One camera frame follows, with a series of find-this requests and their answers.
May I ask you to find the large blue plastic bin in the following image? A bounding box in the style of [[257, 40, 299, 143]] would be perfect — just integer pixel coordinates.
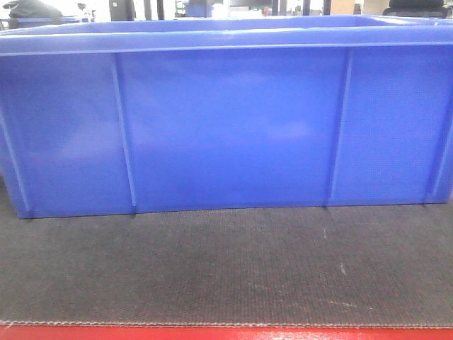
[[1, 15, 452, 218]]

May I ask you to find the grey conveyor belt mat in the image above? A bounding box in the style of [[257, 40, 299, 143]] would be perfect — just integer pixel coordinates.
[[0, 201, 453, 329]]

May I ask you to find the red conveyor frame edge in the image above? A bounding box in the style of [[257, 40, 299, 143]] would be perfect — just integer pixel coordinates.
[[1, 325, 452, 339]]

